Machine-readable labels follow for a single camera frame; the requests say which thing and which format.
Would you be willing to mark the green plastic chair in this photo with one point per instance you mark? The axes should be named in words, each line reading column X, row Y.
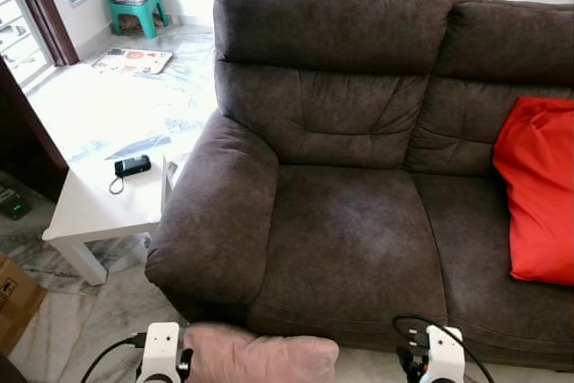
column 134, row 8

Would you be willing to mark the pink pillow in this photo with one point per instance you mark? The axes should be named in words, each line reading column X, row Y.
column 260, row 358

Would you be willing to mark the dark brown fabric sofa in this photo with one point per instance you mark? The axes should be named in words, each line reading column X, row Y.
column 350, row 230

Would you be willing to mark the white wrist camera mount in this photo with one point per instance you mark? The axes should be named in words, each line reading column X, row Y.
column 445, row 356
column 161, row 352

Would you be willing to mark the red pillow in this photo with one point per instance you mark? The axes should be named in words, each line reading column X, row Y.
column 538, row 195

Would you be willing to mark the dark wooden cabinet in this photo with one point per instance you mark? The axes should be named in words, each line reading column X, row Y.
column 22, row 145

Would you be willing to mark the cardboard box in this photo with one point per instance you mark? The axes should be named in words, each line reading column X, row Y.
column 16, row 302

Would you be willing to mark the dark brown door frame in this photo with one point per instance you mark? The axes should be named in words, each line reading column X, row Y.
column 49, row 15

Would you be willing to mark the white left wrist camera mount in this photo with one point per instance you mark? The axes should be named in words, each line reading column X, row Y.
column 161, row 352

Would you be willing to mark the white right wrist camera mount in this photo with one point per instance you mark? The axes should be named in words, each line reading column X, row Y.
column 445, row 356

